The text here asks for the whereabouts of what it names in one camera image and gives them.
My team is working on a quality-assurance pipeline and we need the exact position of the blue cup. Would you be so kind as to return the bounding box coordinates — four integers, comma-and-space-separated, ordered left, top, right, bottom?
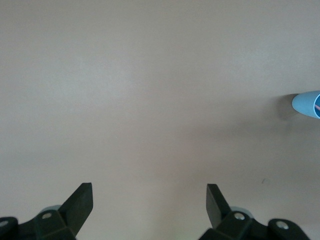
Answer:
291, 90, 320, 119

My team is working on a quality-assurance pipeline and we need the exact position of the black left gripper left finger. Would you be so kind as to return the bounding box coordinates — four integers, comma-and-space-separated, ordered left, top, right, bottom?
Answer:
0, 182, 94, 240

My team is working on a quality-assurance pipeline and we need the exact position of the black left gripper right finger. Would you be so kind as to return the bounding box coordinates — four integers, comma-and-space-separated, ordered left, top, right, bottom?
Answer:
198, 183, 311, 240

